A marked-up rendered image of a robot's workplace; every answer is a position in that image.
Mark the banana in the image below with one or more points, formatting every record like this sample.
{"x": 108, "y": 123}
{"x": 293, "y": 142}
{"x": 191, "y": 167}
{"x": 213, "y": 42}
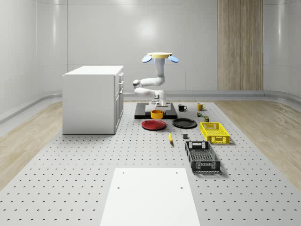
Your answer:
{"x": 170, "y": 137}

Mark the white board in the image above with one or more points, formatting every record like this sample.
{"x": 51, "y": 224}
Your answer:
{"x": 150, "y": 200}

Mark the flat-sided can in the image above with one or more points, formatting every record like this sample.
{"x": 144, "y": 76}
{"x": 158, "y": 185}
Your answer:
{"x": 206, "y": 119}

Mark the white cabinet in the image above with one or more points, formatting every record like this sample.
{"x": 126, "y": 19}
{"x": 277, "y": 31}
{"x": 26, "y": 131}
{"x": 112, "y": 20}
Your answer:
{"x": 89, "y": 103}

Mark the dark grey basket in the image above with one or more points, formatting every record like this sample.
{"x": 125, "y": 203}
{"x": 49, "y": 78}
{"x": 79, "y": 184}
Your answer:
{"x": 202, "y": 155}

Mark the red plate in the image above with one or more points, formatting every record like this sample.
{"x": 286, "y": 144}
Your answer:
{"x": 154, "y": 124}

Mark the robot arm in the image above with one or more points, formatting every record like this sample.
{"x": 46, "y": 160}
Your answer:
{"x": 160, "y": 70}

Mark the yellow bowl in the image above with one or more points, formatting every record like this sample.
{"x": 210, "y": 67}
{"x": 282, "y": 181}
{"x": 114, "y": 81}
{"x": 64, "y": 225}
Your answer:
{"x": 156, "y": 115}

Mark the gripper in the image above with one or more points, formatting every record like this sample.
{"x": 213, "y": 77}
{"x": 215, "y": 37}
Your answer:
{"x": 163, "y": 107}

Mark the black stove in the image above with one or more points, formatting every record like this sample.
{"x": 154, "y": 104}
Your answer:
{"x": 141, "y": 110}

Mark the puzzle cube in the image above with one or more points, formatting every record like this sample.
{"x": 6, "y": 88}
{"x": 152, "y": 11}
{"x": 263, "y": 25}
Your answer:
{"x": 200, "y": 114}

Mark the grey cube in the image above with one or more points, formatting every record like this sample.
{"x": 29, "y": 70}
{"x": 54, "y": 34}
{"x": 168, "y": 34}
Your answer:
{"x": 185, "y": 136}

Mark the yellow basket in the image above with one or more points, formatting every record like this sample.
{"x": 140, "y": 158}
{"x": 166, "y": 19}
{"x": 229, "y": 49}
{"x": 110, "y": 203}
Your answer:
{"x": 215, "y": 139}

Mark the black mug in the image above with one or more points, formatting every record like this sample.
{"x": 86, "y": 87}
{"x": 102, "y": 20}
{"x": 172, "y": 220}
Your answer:
{"x": 181, "y": 108}

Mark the yellow mug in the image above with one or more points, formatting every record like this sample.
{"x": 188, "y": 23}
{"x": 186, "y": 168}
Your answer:
{"x": 200, "y": 107}

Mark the black plate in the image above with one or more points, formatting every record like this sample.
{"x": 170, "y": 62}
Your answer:
{"x": 184, "y": 123}

